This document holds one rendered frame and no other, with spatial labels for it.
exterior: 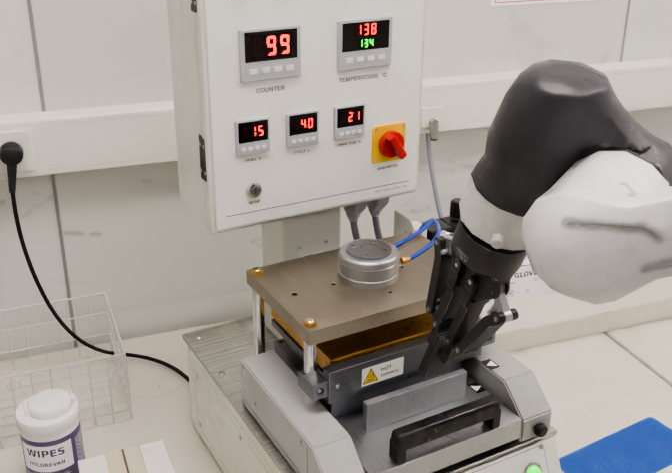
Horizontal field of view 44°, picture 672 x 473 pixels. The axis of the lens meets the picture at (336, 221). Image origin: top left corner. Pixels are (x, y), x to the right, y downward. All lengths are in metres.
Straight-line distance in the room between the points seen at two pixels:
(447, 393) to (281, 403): 0.21
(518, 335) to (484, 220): 0.85
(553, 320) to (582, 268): 1.01
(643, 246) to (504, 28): 1.15
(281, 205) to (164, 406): 0.49
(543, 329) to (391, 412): 0.66
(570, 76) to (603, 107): 0.04
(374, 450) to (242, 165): 0.40
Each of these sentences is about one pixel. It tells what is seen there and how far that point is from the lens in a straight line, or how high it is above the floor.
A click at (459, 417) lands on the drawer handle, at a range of 1.01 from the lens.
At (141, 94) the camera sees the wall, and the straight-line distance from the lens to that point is 1.52.
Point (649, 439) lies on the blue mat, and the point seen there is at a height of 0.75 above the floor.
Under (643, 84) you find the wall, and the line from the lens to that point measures 1.94.
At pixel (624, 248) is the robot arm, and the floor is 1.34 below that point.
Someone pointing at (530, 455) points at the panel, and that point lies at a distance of 1.12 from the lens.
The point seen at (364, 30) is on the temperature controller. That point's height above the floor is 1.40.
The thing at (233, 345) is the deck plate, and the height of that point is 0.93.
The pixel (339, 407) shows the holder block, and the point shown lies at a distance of 1.06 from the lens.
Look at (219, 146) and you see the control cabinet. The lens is 1.07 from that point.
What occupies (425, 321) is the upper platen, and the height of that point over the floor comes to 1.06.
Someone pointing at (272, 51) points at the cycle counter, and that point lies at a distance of 1.06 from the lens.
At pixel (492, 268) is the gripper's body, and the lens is 0.83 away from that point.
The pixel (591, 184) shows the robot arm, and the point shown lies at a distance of 0.68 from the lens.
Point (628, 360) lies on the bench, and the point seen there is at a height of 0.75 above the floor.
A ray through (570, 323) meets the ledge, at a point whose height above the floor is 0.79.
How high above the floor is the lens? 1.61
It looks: 23 degrees down
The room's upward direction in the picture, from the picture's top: 1 degrees clockwise
